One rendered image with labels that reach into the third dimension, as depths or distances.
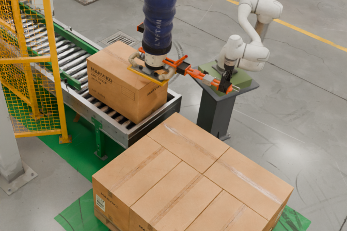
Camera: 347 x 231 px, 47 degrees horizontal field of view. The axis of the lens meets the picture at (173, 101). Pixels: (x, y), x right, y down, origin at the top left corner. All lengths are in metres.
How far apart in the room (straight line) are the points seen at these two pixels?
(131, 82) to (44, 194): 1.27
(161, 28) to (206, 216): 1.37
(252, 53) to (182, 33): 3.09
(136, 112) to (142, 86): 0.27
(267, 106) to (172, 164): 1.87
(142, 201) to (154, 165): 0.34
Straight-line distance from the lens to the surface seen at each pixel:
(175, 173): 3.10
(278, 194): 3.17
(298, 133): 4.50
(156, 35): 2.85
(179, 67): 2.95
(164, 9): 2.73
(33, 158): 3.97
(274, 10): 3.07
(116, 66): 3.37
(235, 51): 2.63
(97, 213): 3.43
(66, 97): 3.77
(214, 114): 3.79
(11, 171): 3.73
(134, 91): 3.18
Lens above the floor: 2.99
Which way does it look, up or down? 42 degrees down
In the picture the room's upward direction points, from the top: 7 degrees clockwise
